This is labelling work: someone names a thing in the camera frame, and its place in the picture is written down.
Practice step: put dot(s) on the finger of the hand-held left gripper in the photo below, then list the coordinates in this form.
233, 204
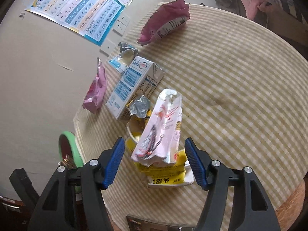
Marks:
22, 185

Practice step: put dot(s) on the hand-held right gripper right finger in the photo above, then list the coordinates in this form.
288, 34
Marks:
196, 166

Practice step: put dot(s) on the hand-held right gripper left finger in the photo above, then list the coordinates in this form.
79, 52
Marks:
114, 163

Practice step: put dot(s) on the yellow instant noodle box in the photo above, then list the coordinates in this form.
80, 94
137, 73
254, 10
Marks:
166, 178

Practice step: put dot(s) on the gold striped wrapper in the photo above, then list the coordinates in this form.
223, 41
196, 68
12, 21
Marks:
67, 163

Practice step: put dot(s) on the green trash bin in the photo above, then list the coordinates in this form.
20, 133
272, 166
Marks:
72, 139

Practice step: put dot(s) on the pink white snack bag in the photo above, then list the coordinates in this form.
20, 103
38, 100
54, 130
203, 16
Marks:
158, 130

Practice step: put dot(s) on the silver yellow foil wrapper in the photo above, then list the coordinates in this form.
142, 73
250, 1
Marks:
139, 107

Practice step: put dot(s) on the pink snack wrapper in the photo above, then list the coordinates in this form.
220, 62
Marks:
96, 91

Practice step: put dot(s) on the white blue milk carton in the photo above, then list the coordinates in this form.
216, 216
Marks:
131, 86

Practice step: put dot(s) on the silver blue foil wrapper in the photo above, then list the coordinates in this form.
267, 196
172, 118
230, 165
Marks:
125, 54

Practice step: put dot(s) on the dark wooden cabinet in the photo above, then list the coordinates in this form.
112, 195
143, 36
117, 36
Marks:
12, 219

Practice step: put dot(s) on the dark glossy box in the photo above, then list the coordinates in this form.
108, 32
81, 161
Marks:
156, 225

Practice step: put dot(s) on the checked beige tablecloth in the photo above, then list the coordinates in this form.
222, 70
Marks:
240, 89

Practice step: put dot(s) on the pair of shoes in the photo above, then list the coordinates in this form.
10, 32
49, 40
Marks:
223, 0

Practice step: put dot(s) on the white wall plate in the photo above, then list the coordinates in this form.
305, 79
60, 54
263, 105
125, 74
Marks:
108, 48

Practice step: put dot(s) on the white wall socket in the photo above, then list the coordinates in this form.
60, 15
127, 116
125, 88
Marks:
121, 24

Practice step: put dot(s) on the blue phonics wall poster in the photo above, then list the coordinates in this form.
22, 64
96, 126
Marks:
79, 12

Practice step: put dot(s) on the wooden bed frame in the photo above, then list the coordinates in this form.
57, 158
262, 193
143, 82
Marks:
284, 21

